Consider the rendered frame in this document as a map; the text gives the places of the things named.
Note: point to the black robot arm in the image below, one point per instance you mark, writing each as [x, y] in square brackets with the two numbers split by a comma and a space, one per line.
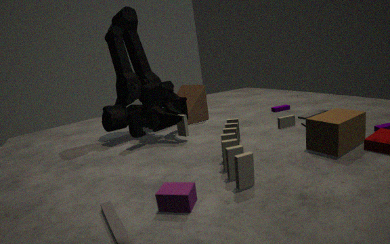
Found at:
[143, 84]

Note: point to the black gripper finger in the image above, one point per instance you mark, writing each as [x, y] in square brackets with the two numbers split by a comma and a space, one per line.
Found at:
[170, 108]
[161, 119]

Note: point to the purple flat block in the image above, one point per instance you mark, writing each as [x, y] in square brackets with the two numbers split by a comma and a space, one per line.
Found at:
[386, 126]

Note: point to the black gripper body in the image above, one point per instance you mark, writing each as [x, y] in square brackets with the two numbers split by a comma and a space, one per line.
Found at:
[139, 118]

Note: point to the red rectangular block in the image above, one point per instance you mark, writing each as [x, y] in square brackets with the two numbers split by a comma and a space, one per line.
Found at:
[379, 141]

